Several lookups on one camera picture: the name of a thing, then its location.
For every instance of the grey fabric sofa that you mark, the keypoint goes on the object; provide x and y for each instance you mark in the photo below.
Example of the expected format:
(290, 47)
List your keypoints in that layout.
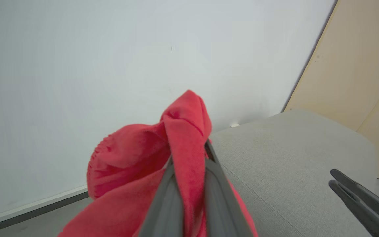
(291, 158)

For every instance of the white baseboard strip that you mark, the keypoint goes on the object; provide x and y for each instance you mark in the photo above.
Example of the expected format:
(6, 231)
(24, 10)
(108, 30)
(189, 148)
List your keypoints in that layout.
(28, 207)

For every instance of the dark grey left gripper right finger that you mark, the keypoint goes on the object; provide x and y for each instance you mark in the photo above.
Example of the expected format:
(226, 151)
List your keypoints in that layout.
(220, 204)

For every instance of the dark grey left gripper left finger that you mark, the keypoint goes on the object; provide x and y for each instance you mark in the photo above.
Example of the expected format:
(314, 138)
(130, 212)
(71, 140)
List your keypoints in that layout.
(164, 210)

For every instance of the red fleece garment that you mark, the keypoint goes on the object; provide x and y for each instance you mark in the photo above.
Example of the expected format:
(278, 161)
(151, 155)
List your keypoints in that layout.
(133, 158)

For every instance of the small white wall socket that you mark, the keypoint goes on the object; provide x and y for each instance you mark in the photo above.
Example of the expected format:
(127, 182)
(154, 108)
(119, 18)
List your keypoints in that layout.
(234, 125)

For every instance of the beige wooden wall panel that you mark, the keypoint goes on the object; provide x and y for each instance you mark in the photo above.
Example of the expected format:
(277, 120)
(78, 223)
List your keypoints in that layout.
(357, 65)

